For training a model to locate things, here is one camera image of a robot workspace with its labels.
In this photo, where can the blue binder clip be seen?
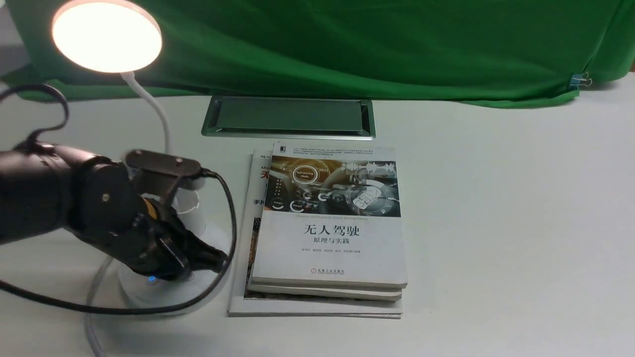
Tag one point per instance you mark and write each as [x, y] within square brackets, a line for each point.
[579, 80]

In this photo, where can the bottom thin magazine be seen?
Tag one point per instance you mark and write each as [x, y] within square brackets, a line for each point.
[244, 303]

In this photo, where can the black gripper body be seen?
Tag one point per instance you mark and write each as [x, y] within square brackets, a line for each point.
[136, 244]

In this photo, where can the white desk lamp with base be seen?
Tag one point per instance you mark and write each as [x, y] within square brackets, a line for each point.
[118, 36]

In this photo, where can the top white book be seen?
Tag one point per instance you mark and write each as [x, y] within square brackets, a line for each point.
[331, 217]

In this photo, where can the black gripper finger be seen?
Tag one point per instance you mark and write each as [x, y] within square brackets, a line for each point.
[203, 257]

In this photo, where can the silver desk cable hatch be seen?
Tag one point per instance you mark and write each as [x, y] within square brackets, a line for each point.
[292, 118]

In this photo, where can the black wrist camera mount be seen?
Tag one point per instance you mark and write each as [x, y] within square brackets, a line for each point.
[161, 175]

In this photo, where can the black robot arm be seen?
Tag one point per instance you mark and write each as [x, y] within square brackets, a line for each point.
[123, 209]

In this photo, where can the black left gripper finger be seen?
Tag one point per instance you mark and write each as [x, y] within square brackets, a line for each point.
[173, 264]

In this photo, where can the white book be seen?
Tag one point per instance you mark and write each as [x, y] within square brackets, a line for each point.
[331, 217]
[255, 291]

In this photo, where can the green backdrop cloth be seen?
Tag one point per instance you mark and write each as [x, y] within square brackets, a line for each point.
[489, 53]

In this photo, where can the middle white book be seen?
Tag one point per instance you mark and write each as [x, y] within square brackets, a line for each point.
[255, 291]

